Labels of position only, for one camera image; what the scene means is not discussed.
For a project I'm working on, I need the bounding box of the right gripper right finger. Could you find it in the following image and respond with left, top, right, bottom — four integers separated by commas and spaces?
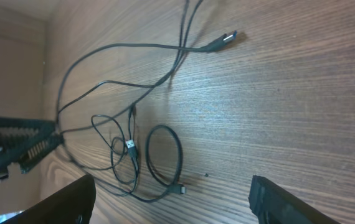
248, 175, 339, 224

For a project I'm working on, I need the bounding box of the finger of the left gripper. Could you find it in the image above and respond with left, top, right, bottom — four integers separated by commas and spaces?
0, 117, 64, 174

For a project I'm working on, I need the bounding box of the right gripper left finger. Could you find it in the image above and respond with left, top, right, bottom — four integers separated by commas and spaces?
5, 174, 96, 224

